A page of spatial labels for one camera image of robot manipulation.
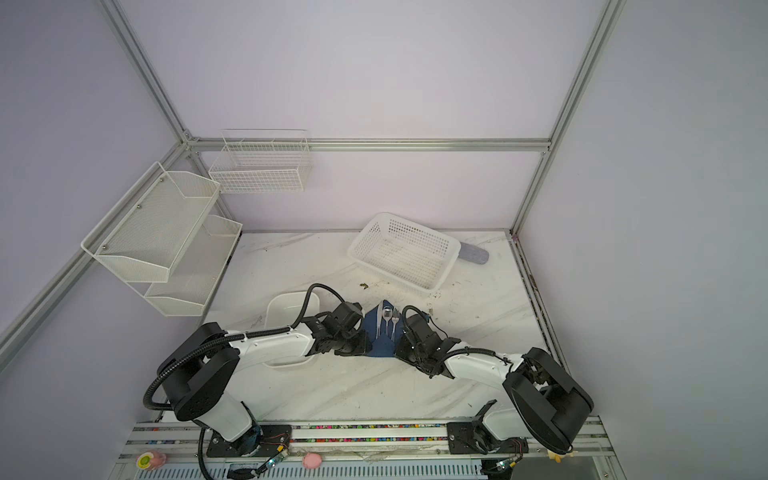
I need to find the silver fork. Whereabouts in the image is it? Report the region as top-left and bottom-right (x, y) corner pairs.
(390, 310), (400, 342)

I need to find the silver spoon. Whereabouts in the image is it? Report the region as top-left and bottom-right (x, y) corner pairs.
(381, 306), (394, 337)

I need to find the pink green toy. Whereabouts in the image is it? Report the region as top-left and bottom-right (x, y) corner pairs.
(136, 450), (167, 471)

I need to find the pink round toy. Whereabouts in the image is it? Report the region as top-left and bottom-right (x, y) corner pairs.
(302, 452), (323, 470)

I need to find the white perforated plastic basket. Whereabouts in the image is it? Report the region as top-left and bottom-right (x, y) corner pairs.
(347, 213), (461, 294)

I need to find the blue paper napkin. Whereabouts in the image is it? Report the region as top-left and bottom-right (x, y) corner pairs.
(362, 300), (404, 358)

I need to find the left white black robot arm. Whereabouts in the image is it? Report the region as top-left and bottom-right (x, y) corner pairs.
(143, 301), (371, 457)

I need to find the white rectangular plastic tray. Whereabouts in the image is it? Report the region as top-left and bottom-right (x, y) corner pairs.
(264, 292), (315, 369)

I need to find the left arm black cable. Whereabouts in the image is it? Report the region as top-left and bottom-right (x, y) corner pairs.
(142, 283), (346, 480)

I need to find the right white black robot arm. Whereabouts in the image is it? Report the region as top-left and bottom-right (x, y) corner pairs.
(395, 305), (594, 455)

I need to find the white wire wall basket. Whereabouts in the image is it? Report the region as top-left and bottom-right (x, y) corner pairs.
(208, 129), (313, 194)

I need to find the white two-tier mesh shelf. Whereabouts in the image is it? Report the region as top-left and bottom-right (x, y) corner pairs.
(81, 163), (242, 317)

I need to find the silver table knife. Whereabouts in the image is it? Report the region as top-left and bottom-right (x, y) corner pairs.
(375, 302), (385, 339)

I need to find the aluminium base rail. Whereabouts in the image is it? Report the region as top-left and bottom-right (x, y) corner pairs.
(109, 417), (627, 479)

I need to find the grey oval pouch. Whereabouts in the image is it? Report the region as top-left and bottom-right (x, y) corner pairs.
(458, 242), (490, 265)

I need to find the yellow toy figure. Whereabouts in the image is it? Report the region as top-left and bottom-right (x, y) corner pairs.
(548, 451), (564, 463)

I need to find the aluminium frame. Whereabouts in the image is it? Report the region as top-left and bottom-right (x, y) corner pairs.
(0, 0), (628, 421)

